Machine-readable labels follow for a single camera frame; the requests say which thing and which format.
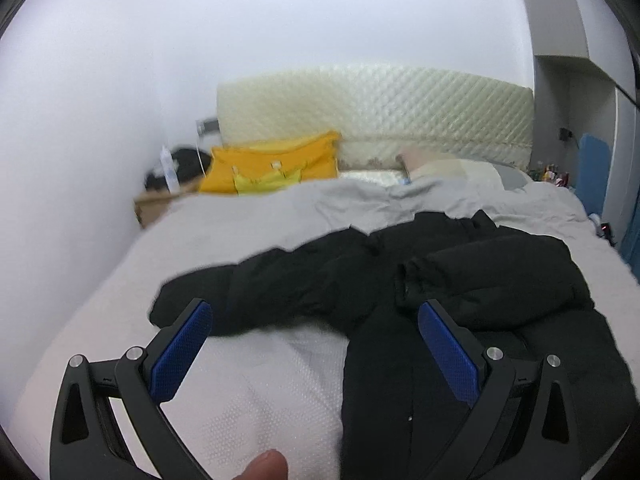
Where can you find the group of small bottles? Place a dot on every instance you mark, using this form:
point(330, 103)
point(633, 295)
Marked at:
point(550, 175)

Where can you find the blue curtain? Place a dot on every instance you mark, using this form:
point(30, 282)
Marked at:
point(631, 245)

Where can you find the black puffer jacket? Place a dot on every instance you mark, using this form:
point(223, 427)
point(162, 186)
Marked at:
point(380, 280)

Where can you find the yellow pillow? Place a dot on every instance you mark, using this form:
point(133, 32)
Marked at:
point(280, 160)

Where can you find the black bag on nightstand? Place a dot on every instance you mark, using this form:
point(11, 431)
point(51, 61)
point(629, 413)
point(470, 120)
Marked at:
point(189, 162)

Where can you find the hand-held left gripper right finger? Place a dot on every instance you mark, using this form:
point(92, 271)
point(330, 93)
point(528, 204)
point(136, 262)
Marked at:
point(447, 352)

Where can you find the black wall charger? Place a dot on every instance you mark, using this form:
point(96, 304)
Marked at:
point(565, 134)

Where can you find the grey duvet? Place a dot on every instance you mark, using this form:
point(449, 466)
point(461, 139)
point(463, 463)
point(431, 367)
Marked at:
point(225, 230)

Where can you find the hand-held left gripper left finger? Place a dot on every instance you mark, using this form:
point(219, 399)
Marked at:
point(182, 350)

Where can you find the cream satin pillow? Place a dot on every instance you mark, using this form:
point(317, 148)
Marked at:
point(370, 176)

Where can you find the cream quilted headboard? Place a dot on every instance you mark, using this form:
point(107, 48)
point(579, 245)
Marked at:
point(375, 105)

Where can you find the white plastic bottle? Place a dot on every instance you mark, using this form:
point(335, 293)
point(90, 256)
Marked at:
point(170, 172)

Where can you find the person's left hand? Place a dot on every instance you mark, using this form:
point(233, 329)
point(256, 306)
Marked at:
point(262, 466)

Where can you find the grey white wardrobe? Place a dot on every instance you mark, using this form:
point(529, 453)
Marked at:
point(575, 20)

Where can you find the wooden nightstand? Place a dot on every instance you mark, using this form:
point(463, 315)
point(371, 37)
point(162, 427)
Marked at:
point(155, 205)

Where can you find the patchwork pillow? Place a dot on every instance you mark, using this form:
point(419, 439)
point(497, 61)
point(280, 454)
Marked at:
point(450, 167)

